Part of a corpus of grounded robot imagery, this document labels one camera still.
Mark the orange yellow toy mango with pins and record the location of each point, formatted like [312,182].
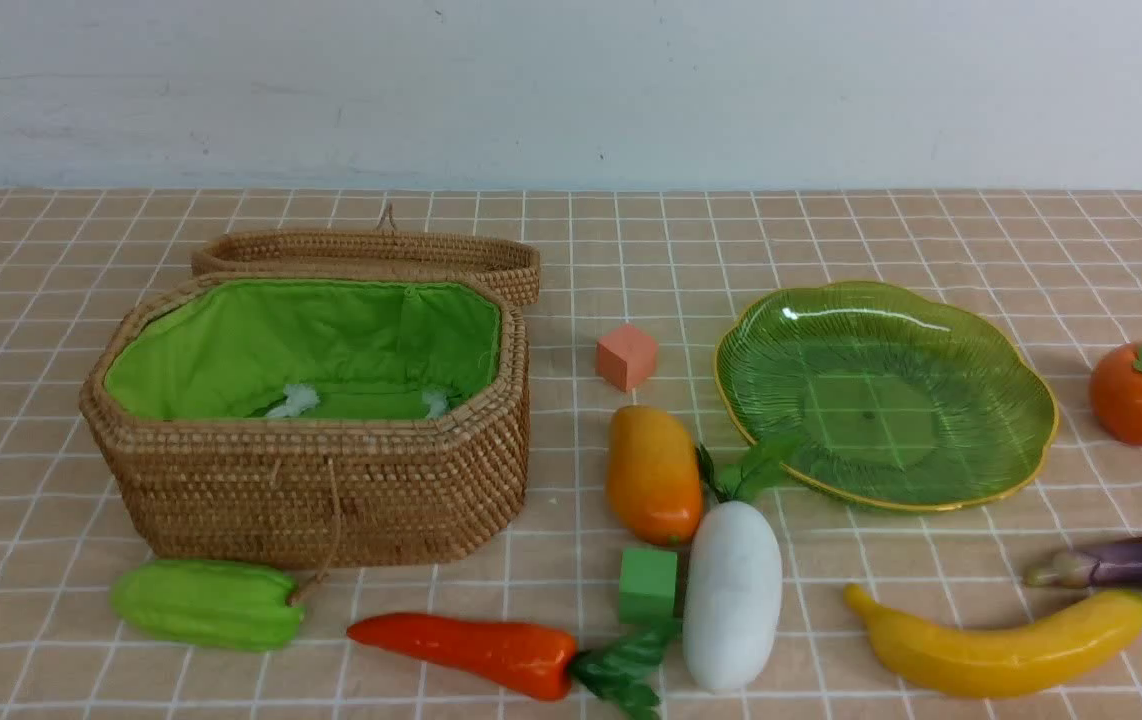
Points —
[653,477]

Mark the white toy radish green leaves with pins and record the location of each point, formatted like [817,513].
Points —
[734,582]

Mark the orange toy carrot green leaves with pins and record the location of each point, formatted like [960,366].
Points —
[537,661]

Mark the yellow toy banana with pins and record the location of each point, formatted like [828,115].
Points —
[1000,663]

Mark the purple toy eggplant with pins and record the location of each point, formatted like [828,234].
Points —
[1116,564]

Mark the orange foam cube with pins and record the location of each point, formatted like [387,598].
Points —
[626,357]

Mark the woven wicker basket lid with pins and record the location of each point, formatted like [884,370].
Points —
[510,268]

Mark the green foam cube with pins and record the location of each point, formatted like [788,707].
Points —
[647,585]

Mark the green glass leaf plate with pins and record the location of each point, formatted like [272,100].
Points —
[872,394]

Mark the woven wicker basket green lining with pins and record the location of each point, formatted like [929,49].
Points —
[302,420]

